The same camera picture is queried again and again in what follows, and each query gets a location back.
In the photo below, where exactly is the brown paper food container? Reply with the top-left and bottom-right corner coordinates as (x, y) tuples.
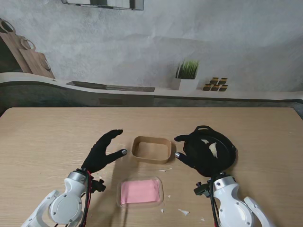
(131, 136), (172, 165)

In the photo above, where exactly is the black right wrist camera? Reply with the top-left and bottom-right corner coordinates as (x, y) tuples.
(193, 181), (211, 197)

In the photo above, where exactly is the black red right arm cable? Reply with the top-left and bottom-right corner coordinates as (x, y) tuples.
(209, 179), (221, 227)

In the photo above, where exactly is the green grass plant white pot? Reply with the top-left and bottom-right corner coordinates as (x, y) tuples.
(170, 59), (200, 91)

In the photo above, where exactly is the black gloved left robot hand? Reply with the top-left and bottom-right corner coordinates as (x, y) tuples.
(81, 129), (128, 175)

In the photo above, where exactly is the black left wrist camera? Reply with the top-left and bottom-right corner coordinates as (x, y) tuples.
(91, 179), (107, 192)

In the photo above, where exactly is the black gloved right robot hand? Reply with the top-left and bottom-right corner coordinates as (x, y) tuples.
(174, 134), (222, 177)

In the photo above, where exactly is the large wooden cutting board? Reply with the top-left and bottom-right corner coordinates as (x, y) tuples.
(0, 18), (33, 74)

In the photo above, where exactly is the black red left arm cable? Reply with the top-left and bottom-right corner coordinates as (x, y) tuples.
(80, 170), (95, 227)

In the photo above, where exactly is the clear plastic lid pink insert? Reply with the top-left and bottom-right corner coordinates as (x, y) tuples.
(117, 176), (165, 209)

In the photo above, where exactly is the black cast iron skillet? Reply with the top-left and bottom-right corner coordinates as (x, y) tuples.
(183, 125), (237, 175)

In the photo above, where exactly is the medium wooden cutting board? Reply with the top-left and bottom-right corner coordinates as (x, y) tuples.
(18, 37), (55, 79)

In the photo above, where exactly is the black red arm cable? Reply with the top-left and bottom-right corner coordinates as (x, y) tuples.
(209, 179), (221, 227)
(80, 170), (95, 227)

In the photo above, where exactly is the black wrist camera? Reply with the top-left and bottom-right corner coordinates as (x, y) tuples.
(91, 179), (107, 192)
(193, 181), (211, 197)

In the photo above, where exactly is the small wooden cutting board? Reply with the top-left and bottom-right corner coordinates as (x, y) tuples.
(39, 58), (56, 79)

